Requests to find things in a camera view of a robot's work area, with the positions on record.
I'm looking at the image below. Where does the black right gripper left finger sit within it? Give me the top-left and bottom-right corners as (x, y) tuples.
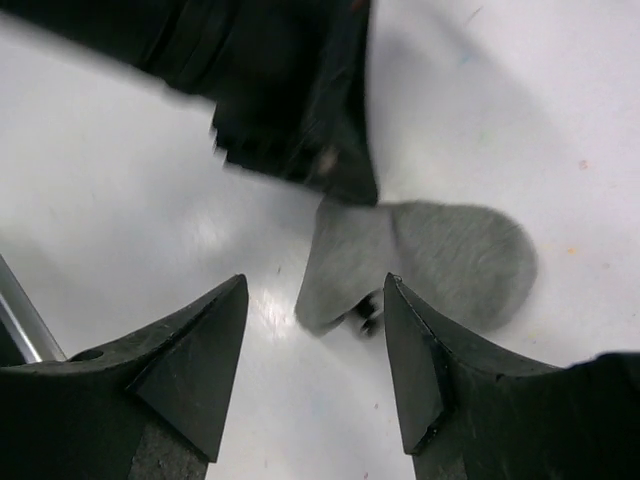
(1, 274), (248, 479)

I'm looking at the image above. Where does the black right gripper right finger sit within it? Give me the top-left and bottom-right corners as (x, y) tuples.
(384, 275), (639, 479)

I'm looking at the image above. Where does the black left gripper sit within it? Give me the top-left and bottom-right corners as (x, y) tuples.
(1, 0), (378, 206)

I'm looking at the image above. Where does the grey striped sock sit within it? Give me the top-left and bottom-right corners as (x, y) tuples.
(295, 199), (538, 336)

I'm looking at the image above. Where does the aluminium table frame rail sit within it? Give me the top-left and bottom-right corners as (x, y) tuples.
(1, 258), (66, 367)

